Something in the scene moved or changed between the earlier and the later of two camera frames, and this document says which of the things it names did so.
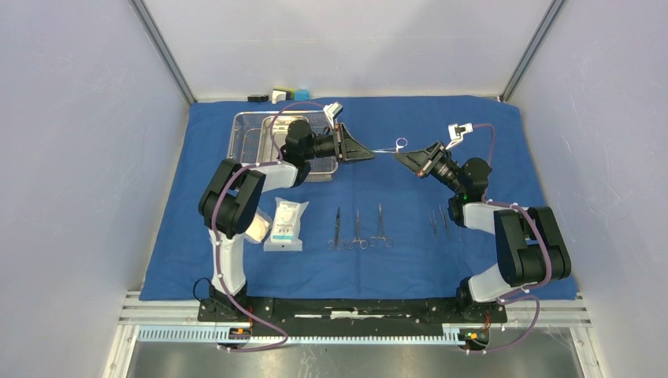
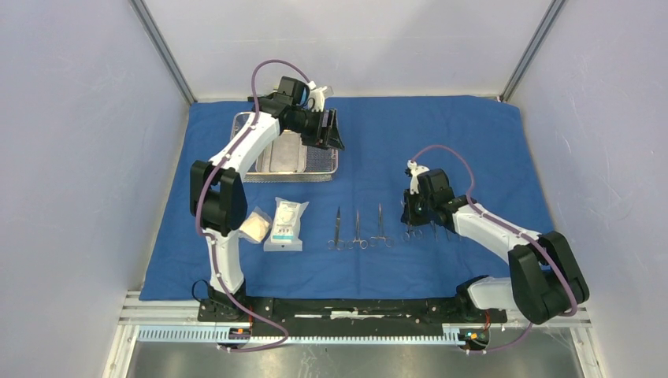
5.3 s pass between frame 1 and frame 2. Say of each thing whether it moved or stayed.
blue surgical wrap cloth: stayed
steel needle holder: moved
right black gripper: moved
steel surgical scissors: stayed
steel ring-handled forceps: stayed
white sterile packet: stayed
